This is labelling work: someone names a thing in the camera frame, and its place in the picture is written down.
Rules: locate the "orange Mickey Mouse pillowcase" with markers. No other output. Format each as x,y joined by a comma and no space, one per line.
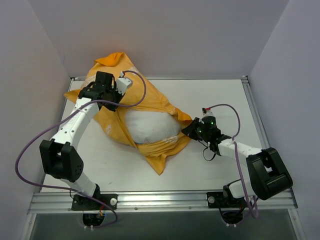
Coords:
142,96

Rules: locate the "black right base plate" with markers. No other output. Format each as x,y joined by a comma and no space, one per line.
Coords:
215,199

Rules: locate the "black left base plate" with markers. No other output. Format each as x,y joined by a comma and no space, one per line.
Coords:
81,203

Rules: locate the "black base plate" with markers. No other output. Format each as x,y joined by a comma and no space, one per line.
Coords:
81,203
215,199

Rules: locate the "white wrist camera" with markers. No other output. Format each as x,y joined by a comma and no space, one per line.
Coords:
123,83
207,113

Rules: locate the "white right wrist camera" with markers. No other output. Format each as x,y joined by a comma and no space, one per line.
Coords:
207,113

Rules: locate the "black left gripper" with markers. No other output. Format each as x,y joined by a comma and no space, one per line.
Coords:
110,100

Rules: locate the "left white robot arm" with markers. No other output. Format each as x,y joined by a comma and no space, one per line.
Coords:
59,155

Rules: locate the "aluminium right side rail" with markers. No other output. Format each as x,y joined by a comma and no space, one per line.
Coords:
255,113

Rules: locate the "white pillow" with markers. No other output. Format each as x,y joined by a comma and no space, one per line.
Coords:
147,127

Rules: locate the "aluminium rail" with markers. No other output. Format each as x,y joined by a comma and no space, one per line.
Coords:
157,201
255,113

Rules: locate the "aluminium front rail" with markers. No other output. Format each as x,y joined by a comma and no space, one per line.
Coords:
157,201

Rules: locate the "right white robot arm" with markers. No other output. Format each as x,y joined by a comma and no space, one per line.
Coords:
267,173

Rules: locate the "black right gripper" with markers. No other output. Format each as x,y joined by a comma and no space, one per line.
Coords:
189,129

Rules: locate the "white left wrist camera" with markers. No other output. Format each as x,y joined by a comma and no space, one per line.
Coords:
123,83

